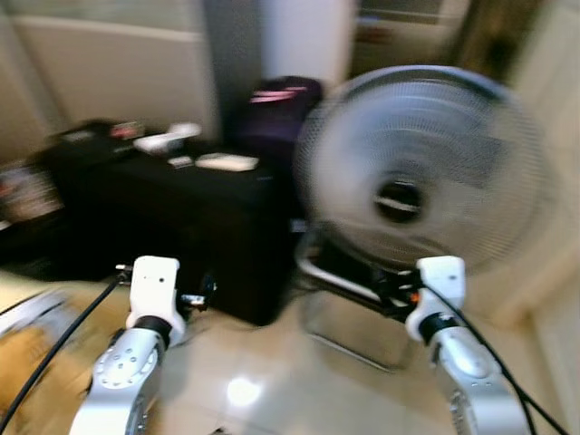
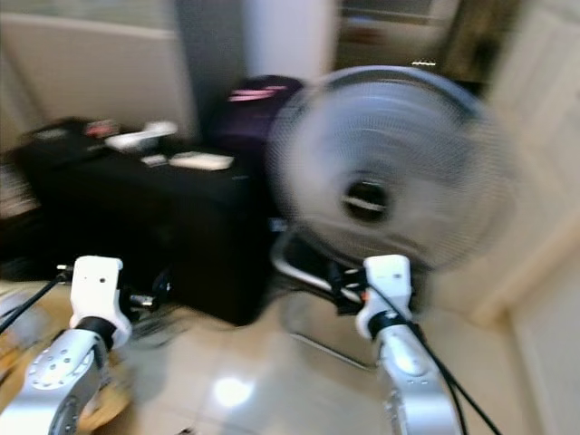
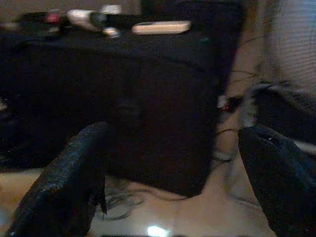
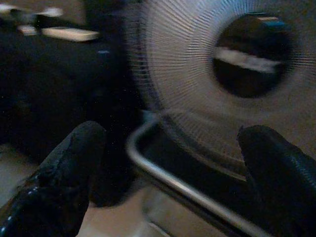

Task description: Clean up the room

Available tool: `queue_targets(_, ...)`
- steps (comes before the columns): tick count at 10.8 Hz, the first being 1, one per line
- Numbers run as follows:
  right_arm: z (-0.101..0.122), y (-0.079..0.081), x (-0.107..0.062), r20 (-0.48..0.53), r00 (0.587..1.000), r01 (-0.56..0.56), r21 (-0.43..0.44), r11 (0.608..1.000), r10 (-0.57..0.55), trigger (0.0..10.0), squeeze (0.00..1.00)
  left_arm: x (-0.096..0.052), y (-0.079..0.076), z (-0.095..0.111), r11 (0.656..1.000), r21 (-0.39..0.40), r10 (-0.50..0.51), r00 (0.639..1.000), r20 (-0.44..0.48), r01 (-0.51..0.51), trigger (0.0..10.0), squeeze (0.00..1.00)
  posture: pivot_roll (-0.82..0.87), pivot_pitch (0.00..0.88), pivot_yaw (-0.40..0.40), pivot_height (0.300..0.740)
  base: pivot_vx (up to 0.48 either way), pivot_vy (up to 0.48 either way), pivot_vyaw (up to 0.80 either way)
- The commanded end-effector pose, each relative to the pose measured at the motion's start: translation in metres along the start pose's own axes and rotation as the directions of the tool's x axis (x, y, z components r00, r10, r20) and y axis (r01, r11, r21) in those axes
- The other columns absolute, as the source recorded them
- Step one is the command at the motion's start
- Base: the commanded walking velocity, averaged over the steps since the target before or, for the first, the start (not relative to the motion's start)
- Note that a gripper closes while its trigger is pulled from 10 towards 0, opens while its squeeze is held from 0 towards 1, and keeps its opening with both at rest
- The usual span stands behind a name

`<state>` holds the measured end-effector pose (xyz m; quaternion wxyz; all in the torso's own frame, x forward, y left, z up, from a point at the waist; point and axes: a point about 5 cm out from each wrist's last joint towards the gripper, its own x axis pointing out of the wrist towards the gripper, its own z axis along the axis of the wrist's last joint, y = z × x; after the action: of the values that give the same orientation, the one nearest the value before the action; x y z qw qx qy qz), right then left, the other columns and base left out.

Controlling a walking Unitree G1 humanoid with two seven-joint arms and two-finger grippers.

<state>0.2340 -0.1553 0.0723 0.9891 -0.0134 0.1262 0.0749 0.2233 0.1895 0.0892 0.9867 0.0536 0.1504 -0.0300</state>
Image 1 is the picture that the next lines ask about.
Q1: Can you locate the black cabinet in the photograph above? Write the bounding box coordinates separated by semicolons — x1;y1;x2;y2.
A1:
36;121;302;327

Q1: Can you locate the white flat box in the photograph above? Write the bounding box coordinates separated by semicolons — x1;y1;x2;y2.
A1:
194;152;260;173

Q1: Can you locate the white elongated device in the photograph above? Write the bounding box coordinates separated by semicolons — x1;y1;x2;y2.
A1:
133;122;203;154

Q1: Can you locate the white standing fan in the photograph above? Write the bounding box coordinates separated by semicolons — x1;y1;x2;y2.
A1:
293;65;556;374

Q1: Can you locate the small pink red item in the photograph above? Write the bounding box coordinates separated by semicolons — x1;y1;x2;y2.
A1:
109;121;146;140

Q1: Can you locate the dark purple bag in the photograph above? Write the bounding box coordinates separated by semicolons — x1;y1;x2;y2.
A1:
237;76;324;169

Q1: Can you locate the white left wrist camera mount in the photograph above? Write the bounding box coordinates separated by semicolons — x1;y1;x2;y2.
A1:
127;256;187;347

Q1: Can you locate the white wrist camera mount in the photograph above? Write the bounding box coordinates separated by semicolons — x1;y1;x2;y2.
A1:
127;256;187;347
405;256;468;343

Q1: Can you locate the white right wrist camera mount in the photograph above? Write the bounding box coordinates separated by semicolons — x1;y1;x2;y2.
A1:
405;256;468;343

